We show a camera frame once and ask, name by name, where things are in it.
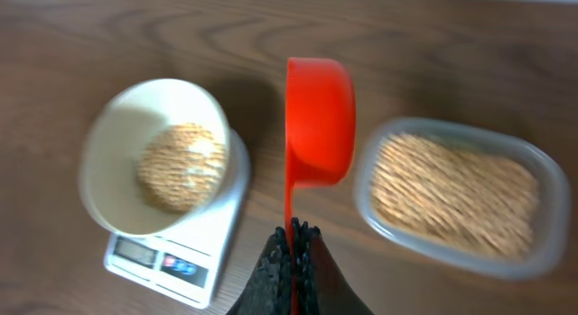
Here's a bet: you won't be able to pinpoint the red plastic measuring scoop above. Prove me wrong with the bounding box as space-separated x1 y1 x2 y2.
284 58 356 314

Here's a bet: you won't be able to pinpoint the yellow soybeans pile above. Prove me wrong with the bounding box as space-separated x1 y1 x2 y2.
369 134 539 259

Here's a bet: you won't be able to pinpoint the soybeans in bowl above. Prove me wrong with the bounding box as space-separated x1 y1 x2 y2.
136 123 228 213

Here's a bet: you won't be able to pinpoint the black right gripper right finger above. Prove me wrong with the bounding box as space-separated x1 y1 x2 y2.
295 218 373 315

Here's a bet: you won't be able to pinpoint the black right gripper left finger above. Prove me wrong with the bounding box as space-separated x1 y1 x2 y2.
227 227 293 315

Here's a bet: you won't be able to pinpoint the white round bowl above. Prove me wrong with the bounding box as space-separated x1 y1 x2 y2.
79 79 231 236

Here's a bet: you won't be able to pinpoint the clear plastic container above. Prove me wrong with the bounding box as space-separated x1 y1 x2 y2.
354 117 572 280

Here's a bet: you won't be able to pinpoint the white digital kitchen scale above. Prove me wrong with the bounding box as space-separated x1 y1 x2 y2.
104 131 251 309

